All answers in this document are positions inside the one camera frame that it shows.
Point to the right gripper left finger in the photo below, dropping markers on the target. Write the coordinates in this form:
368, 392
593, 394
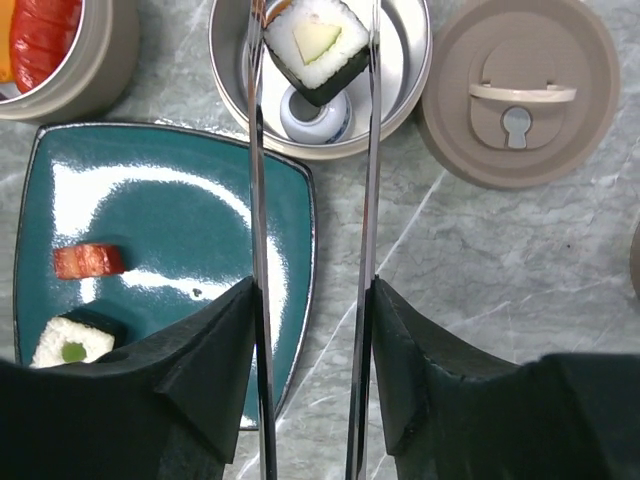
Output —
165, 407

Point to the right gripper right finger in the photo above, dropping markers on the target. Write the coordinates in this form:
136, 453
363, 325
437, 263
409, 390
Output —
453, 411

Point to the sushi roll green centre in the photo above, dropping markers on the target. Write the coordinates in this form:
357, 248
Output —
80, 335

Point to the red meat piece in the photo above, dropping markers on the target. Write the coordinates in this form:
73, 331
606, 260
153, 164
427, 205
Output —
87, 260

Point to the small white porcelain cup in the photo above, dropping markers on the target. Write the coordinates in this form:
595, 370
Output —
307, 124

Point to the sushi roll yellow centre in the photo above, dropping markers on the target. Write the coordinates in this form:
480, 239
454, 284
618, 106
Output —
320, 47

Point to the red sausage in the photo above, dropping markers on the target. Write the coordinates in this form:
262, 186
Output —
40, 37

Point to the orange egg tart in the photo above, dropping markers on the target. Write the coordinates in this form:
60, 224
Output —
6, 13

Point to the left steel lunch container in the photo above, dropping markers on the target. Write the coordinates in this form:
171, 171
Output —
94, 73

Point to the steel lunch container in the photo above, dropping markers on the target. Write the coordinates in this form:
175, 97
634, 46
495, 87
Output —
405, 50
94, 73

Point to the right steel lunch container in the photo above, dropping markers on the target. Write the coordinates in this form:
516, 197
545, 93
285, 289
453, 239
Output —
405, 50

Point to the teal square plate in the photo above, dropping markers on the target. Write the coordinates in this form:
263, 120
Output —
175, 203

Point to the beige lid with handle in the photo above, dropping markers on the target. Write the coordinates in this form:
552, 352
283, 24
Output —
519, 93

